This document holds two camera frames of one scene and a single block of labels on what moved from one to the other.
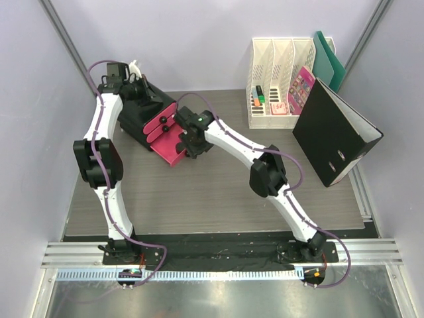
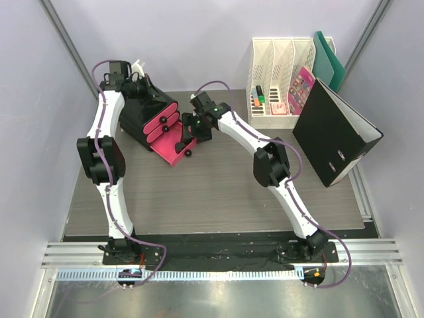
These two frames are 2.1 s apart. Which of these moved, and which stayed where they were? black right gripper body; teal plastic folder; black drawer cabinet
Moved: black right gripper body
Stayed: teal plastic folder; black drawer cabinet
